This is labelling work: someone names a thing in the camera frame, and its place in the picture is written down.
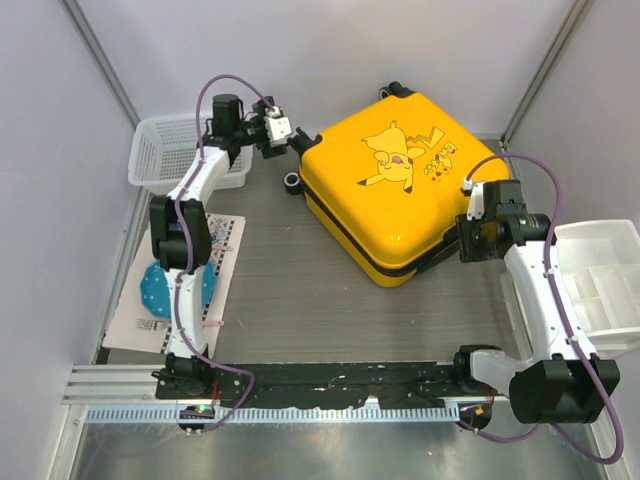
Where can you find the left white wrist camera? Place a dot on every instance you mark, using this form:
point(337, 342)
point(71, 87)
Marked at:
point(278, 126)

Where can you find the patterned white placemat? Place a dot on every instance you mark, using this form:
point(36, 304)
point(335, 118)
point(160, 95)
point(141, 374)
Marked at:
point(122, 332)

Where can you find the yellow cartoon hard-shell suitcase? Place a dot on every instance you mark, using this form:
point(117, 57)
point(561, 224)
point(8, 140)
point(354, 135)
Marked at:
point(386, 183)

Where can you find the silver fork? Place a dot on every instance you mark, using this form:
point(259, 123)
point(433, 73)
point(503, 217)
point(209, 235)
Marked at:
point(152, 325)

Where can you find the white perforated plastic basket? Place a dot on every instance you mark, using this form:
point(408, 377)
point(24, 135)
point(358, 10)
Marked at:
point(162, 150)

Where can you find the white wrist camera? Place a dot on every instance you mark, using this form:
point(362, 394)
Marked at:
point(278, 126)
point(475, 191)

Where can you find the blue dotted plate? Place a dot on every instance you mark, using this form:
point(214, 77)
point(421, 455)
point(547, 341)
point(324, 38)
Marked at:
point(154, 290)

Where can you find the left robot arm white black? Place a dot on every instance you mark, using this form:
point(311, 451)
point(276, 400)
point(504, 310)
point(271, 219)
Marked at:
point(180, 233)

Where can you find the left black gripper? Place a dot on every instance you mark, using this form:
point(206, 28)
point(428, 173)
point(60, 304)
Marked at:
point(269, 151)

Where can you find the white compartment organizer tray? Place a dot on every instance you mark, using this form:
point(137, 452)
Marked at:
point(597, 264)

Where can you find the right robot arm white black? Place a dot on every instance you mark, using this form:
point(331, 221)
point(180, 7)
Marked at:
point(504, 202)

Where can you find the aluminium rail frame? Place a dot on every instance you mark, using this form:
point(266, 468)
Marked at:
point(549, 392)

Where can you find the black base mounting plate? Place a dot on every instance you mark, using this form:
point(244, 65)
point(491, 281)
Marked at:
point(327, 386)

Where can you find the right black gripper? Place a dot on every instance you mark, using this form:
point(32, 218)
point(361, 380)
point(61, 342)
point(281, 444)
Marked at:
point(469, 252)

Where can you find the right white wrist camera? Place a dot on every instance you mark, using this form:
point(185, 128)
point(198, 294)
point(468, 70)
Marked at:
point(475, 191)

